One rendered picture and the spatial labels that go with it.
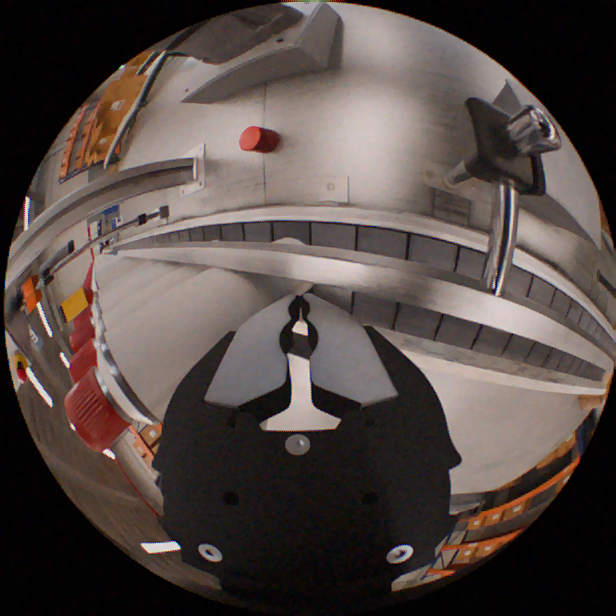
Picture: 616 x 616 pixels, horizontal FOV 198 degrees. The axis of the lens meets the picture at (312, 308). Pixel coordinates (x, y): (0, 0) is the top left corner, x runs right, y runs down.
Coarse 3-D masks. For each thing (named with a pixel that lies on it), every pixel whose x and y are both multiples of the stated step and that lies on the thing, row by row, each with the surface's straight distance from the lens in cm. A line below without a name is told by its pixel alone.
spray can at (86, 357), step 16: (176, 272) 16; (192, 272) 16; (144, 288) 15; (160, 288) 15; (128, 304) 14; (112, 320) 14; (96, 336) 15; (80, 352) 16; (96, 352) 15; (80, 368) 15
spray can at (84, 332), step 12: (216, 240) 24; (156, 264) 21; (168, 264) 20; (180, 264) 20; (144, 276) 20; (156, 276) 20; (120, 288) 20; (132, 288) 19; (96, 300) 20; (108, 300) 19; (120, 300) 19; (96, 312) 19; (84, 324) 20; (72, 336) 21; (84, 336) 20
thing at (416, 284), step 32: (160, 256) 20; (192, 256) 14; (224, 256) 11; (256, 256) 9; (288, 256) 8; (320, 256) 8; (352, 256) 8; (384, 256) 8; (352, 288) 7; (384, 288) 7; (416, 288) 7; (448, 288) 7; (480, 288) 8; (480, 320) 8; (512, 320) 8; (544, 320) 10; (576, 352) 14; (608, 352) 24
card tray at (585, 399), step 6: (606, 372) 74; (606, 378) 80; (606, 384) 87; (606, 390) 88; (582, 396) 63; (588, 396) 70; (594, 396) 79; (600, 396) 89; (606, 396) 88; (582, 402) 63; (588, 402) 69; (594, 402) 78; (600, 402) 89; (582, 408) 61; (588, 408) 68
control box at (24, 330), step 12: (12, 300) 49; (12, 312) 47; (12, 324) 46; (24, 324) 52; (12, 336) 45; (24, 336) 49; (12, 348) 46; (24, 348) 47; (12, 360) 48; (24, 360) 48; (12, 372) 51
